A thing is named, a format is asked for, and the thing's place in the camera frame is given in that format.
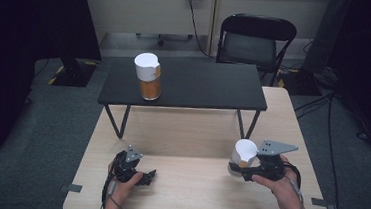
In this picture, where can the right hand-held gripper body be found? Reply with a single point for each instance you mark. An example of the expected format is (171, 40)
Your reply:
(270, 163)

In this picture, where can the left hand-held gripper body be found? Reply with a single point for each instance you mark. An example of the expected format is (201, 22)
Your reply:
(128, 165)

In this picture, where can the glass jar with white lid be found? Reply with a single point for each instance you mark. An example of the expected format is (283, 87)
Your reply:
(148, 73)
(244, 152)

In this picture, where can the black raised shelf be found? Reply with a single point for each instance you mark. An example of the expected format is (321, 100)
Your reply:
(192, 81)

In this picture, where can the person's left hand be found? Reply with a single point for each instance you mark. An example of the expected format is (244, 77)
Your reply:
(123, 188)

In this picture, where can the person's right hand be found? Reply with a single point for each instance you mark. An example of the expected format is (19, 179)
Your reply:
(283, 192)

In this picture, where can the grey tape strip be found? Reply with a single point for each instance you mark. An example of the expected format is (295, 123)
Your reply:
(70, 187)
(324, 204)

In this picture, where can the black folding chair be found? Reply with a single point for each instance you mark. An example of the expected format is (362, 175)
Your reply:
(251, 46)

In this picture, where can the grey wheeled stand bar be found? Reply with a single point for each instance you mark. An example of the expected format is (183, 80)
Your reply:
(162, 37)

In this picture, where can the dark curtain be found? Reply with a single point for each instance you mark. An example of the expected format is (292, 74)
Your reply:
(368, 48)

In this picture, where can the black curtain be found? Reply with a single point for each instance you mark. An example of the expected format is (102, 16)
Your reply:
(21, 38)

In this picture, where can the black stand base plate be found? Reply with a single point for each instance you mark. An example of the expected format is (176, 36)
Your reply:
(300, 81)
(74, 74)

